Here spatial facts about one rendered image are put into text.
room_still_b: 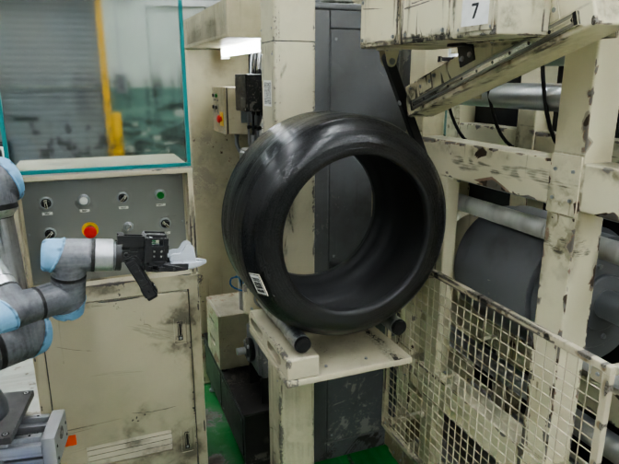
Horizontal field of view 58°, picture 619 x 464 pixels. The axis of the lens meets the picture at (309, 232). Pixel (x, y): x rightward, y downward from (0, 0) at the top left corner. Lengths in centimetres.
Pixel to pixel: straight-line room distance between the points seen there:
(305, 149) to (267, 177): 11
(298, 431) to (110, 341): 71
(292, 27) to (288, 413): 124
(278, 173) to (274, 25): 53
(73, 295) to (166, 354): 78
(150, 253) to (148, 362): 82
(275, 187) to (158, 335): 94
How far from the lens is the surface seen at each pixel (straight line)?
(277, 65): 167
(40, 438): 167
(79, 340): 205
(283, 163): 130
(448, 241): 197
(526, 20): 130
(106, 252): 134
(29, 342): 166
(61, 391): 213
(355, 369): 156
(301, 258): 178
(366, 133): 136
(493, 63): 145
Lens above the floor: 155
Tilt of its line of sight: 15 degrees down
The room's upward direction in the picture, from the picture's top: straight up
